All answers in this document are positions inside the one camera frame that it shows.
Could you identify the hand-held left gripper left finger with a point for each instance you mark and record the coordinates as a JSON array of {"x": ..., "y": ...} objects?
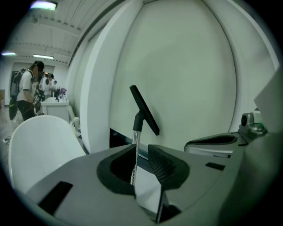
[{"x": 84, "y": 192}]

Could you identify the white bathtub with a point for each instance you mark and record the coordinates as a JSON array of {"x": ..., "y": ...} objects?
[{"x": 39, "y": 143}]

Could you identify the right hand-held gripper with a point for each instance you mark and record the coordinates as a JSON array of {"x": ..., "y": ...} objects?
[{"x": 254, "y": 132}]

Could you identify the silver gripper camera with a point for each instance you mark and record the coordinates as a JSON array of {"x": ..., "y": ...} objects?
[{"x": 247, "y": 119}]

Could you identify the low dark window frame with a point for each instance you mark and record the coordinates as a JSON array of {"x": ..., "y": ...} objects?
[{"x": 119, "y": 139}]

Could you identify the white cup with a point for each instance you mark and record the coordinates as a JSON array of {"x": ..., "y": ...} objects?
[{"x": 76, "y": 123}]

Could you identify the white roller blind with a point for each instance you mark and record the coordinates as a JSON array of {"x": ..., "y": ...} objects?
[{"x": 177, "y": 66}]

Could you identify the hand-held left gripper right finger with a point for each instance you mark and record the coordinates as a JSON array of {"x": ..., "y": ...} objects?
[{"x": 199, "y": 183}]

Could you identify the white counter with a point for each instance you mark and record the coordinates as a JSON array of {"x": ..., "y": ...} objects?
[{"x": 55, "y": 110}]

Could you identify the long ceiling light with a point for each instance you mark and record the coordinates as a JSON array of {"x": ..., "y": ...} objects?
[
  {"x": 43, "y": 5},
  {"x": 43, "y": 57},
  {"x": 8, "y": 53}
]

